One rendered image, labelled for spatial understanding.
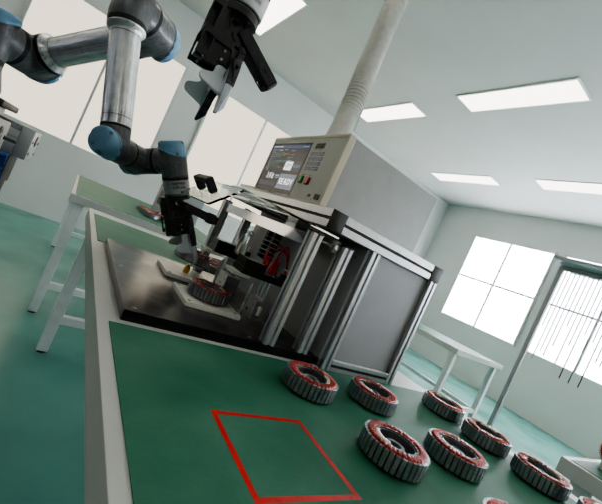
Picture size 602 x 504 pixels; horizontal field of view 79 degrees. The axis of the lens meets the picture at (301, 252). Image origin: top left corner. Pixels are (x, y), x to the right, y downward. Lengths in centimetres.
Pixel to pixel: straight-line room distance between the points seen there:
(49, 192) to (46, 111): 97
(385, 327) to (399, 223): 31
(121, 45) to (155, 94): 458
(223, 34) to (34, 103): 497
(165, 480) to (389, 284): 74
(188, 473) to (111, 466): 7
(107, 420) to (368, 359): 74
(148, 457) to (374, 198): 82
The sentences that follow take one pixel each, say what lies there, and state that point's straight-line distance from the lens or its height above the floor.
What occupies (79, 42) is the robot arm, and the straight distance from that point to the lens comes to 142.
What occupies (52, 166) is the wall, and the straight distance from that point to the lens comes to 563.
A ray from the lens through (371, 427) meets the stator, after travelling 67.
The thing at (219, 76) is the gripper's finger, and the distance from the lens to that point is 72.
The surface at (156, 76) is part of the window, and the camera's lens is 577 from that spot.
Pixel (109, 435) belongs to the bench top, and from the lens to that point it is 46.
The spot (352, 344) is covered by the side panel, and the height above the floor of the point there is 83.
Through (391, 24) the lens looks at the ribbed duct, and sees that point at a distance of 301.
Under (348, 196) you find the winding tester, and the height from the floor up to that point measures 118.
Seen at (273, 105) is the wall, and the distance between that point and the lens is 626.
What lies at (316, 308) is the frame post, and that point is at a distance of 90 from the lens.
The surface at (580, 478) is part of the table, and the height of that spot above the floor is 72.
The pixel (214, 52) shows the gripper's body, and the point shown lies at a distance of 75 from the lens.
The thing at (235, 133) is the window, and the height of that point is 217.
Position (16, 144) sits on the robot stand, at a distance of 138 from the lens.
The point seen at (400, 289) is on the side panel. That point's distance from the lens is 105.
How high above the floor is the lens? 100
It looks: 1 degrees down
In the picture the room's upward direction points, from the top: 24 degrees clockwise
